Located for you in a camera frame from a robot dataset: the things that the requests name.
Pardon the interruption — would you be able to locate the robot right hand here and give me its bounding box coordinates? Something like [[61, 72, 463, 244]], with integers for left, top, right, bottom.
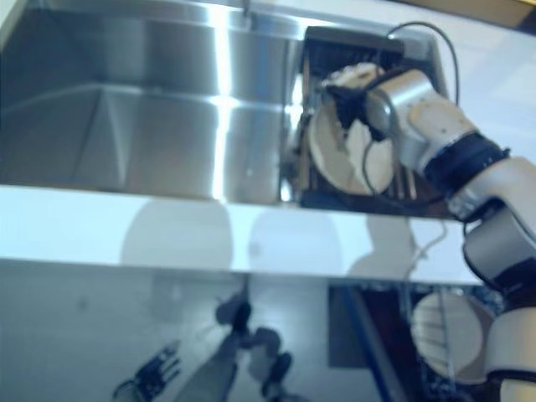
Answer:
[[320, 62, 389, 131]]

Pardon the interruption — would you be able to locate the black dishwasher rack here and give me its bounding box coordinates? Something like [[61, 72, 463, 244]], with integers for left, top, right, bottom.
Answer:
[[327, 282, 506, 402]]

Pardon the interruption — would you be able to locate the stainless steel sink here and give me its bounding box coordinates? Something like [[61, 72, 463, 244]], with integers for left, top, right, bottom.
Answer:
[[0, 0, 456, 221]]

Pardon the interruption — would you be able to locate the metal sink drying rack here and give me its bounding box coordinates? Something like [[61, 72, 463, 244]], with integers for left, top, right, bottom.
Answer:
[[297, 25, 441, 218]]

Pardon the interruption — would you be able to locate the cream round plate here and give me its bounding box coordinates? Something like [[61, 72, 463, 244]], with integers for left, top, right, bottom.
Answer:
[[307, 102, 398, 195], [410, 291, 496, 385]]

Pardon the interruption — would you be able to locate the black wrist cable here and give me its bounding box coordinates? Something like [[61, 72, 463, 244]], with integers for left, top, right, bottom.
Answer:
[[362, 21, 462, 207]]

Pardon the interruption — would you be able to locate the white kitchen cabinet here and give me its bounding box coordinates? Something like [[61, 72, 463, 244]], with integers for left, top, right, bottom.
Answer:
[[0, 259, 358, 402]]

